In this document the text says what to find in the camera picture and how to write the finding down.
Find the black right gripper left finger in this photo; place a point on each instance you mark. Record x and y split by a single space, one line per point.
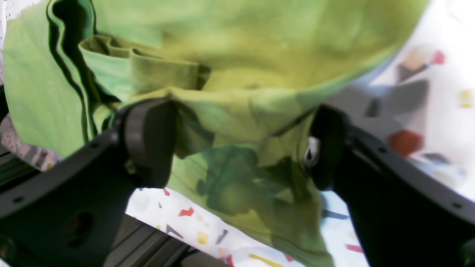
73 215

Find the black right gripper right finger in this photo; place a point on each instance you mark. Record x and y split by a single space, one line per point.
401 216

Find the green t-shirt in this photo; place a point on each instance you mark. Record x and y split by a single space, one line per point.
247 76

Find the terrazzo patterned tablecloth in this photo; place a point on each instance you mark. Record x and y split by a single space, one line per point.
419 102

